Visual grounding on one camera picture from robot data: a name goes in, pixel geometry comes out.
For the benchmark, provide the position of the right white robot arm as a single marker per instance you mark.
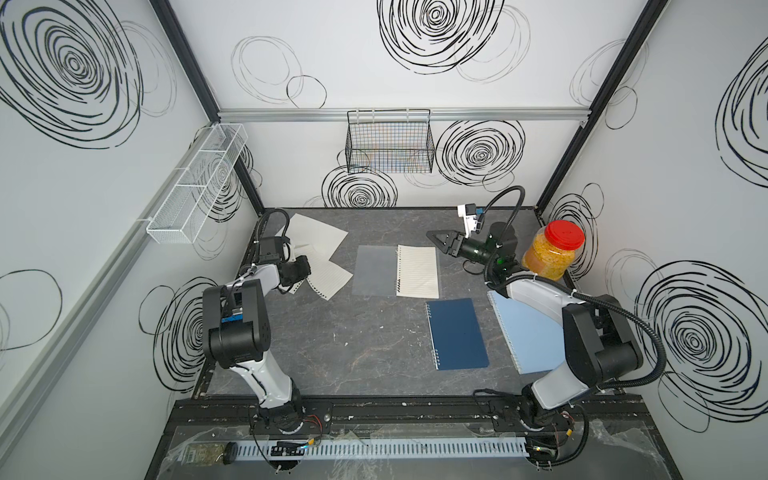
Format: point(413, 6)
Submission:
point(598, 344)

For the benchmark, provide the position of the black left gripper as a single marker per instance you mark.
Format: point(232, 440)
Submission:
point(302, 267)

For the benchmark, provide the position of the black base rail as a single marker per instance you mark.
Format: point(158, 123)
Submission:
point(330, 414)

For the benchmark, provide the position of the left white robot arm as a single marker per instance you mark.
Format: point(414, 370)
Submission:
point(237, 332)

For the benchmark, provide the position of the white slotted cable duct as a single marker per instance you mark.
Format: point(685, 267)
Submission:
point(385, 448)

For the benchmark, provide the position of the cornflakes jar with red lid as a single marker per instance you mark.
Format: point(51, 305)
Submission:
point(554, 249)

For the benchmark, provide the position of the light blue spiral notebook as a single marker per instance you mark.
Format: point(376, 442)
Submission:
point(535, 341)

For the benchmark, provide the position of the black corner frame post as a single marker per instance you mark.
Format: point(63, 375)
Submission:
point(637, 37)

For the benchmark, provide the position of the white mesh wall shelf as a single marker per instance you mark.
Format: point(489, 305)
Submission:
point(204, 188)

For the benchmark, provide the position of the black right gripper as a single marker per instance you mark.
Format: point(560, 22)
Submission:
point(455, 243)

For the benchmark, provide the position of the aluminium wall rail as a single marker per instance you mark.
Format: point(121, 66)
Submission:
point(247, 115)

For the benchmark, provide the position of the left black frame post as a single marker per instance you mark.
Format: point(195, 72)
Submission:
point(173, 31)

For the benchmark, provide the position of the black wire basket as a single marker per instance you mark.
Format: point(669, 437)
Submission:
point(391, 147)

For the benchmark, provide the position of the frosted cover white notebook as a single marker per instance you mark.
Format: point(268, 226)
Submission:
point(402, 271)

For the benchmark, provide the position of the torn lined paper page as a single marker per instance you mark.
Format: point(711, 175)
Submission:
point(308, 234)

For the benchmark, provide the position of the dark blue spiral notebook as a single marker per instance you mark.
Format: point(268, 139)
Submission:
point(457, 341)

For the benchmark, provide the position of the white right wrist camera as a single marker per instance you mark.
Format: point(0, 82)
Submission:
point(470, 213)

